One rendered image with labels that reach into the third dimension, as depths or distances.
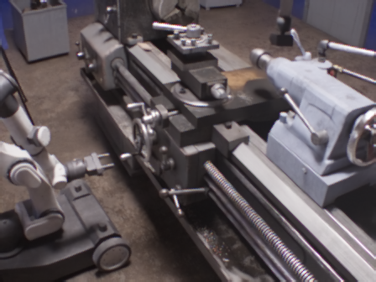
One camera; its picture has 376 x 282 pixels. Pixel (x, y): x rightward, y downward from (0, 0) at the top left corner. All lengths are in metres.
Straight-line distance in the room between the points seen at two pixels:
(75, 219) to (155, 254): 0.47
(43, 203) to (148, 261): 0.64
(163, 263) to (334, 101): 1.32
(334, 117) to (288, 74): 0.26
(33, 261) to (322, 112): 1.50
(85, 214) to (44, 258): 0.34
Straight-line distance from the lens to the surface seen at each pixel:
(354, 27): 5.41
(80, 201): 2.42
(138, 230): 2.49
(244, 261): 1.83
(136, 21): 2.56
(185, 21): 2.46
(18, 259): 2.23
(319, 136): 1.40
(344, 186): 1.50
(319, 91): 1.47
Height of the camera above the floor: 1.79
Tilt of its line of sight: 34 degrees down
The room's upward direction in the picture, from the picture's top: 2 degrees clockwise
